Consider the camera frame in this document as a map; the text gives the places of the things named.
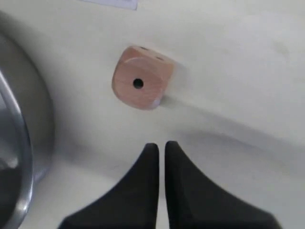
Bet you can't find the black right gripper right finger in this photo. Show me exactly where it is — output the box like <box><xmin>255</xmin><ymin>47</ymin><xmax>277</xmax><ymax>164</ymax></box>
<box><xmin>165</xmin><ymin>141</ymin><xmax>280</xmax><ymax>229</ymax></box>

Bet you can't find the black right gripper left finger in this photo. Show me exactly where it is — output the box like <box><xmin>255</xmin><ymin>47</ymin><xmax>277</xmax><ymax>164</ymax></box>
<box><xmin>59</xmin><ymin>143</ymin><xmax>159</xmax><ymax>229</ymax></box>

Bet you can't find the wooden die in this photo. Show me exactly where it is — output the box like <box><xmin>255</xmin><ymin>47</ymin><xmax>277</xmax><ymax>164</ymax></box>
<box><xmin>112</xmin><ymin>46</ymin><xmax>174</xmax><ymax>110</ymax></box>

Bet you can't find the round steel bowl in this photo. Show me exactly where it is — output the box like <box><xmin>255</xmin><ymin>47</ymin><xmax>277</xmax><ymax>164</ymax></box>
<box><xmin>0</xmin><ymin>12</ymin><xmax>55</xmax><ymax>229</ymax></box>

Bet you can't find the paper number game board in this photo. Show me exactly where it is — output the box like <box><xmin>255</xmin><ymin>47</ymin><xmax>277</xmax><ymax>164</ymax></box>
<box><xmin>82</xmin><ymin>0</ymin><xmax>138</xmax><ymax>10</ymax></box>

